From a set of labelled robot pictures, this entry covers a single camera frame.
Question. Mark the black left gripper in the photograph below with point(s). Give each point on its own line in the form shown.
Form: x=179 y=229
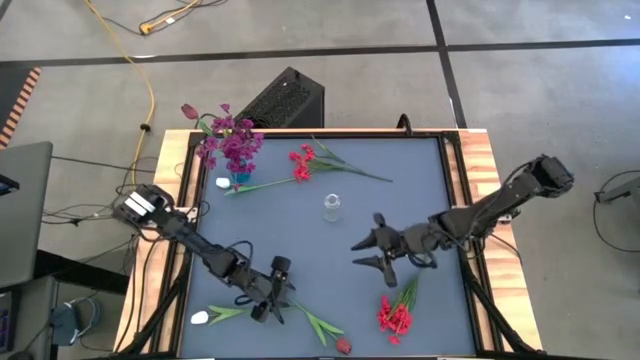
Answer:
x=267 y=290

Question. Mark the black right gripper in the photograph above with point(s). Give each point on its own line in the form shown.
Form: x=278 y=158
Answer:
x=407 y=242

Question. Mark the white artificial tulip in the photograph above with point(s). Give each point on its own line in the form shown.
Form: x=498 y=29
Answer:
x=223 y=183
x=199 y=317

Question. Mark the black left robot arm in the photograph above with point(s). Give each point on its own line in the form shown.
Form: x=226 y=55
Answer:
x=190 y=240

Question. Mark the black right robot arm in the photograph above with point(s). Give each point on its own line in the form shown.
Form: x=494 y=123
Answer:
x=500 y=205

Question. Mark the clear glass vase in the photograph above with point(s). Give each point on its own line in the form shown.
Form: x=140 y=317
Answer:
x=332 y=207

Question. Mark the blue glass vase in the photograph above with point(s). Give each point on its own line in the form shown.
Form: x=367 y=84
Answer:
x=243 y=176

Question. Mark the blue-grey table mat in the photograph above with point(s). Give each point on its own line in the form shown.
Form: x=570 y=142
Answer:
x=320 y=260

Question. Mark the black perforated computer case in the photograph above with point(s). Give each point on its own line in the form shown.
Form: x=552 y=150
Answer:
x=290 y=100

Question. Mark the black floor bar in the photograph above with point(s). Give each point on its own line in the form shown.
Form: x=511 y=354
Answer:
x=80 y=272

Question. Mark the dark grey cabinet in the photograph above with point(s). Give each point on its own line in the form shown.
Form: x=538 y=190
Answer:
x=35 y=320

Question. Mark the grey flat panel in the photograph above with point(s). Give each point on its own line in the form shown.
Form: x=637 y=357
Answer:
x=25 y=225

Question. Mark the black mat with orange stripes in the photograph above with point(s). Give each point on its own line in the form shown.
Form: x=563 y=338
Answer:
x=15 y=90

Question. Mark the silver metal bracket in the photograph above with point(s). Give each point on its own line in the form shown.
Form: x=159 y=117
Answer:
x=192 y=213

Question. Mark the black aluminium table frame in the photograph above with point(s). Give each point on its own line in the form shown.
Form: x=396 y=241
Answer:
x=300 y=134

